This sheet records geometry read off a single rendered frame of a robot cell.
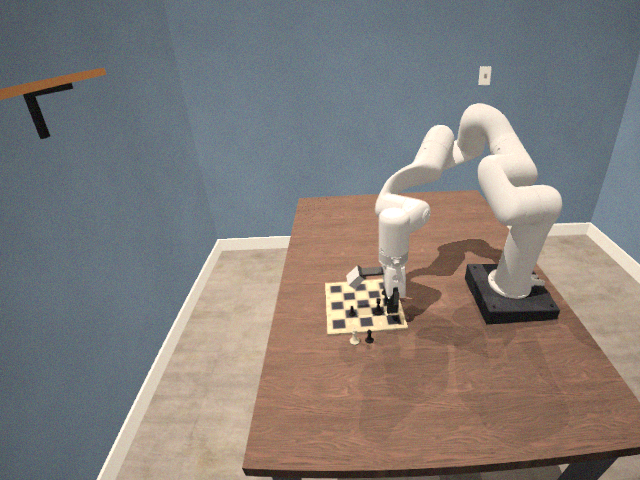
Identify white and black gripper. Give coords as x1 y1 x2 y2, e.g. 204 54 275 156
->
379 260 408 314

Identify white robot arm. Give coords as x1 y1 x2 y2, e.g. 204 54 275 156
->
375 104 562 299

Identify white queen chess piece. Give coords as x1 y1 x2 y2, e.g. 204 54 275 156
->
350 327 360 345

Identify cream chessboard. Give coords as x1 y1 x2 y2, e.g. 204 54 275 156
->
325 279 408 335

